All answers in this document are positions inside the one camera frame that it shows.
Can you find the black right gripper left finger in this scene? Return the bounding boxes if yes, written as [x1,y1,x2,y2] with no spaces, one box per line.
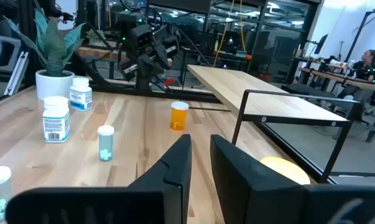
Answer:
[5,133,193,224]

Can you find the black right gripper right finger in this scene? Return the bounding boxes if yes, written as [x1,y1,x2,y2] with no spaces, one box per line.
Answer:
[210,134,375,224]

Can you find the fish oil bottle yellow cap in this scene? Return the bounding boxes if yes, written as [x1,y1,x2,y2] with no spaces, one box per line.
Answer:
[259,156,312,186]

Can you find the orange pill vial white cap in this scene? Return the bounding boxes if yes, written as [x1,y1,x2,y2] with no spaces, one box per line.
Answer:
[170,101,190,131]

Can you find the white melatonin bottle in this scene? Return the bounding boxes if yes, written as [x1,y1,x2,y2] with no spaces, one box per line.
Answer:
[69,77,93,112]
[42,96,72,144]

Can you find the wooden shelf black metal legs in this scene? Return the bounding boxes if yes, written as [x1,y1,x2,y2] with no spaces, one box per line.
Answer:
[187,64,362,184]

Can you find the wooden workbench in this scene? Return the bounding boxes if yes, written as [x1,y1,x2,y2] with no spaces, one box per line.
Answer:
[76,46,127,62]

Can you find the green plant in white pot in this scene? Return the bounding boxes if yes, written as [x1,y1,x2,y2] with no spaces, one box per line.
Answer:
[3,11,88,101]

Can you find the silver aluminium bar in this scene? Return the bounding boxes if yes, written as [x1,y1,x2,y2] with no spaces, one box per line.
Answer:
[3,51,30,96]

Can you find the wooden desk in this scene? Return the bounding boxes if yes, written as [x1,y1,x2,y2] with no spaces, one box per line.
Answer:
[299,67,375,93]

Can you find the white office chair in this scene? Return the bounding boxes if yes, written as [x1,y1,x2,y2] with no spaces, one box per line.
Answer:
[0,21,22,71]

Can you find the black monitor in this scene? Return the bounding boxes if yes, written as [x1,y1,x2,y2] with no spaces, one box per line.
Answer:
[313,34,329,55]

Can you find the person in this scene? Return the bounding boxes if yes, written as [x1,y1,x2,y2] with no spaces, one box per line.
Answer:
[336,49,375,100]

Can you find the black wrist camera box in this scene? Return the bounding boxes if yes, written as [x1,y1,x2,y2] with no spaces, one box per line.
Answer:
[138,26,153,47]

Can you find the black aluminium rig frame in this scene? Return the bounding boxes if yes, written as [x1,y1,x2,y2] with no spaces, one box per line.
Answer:
[70,54,336,185]

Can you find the yellow hanging cable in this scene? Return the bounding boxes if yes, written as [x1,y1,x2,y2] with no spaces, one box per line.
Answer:
[239,0,247,52]

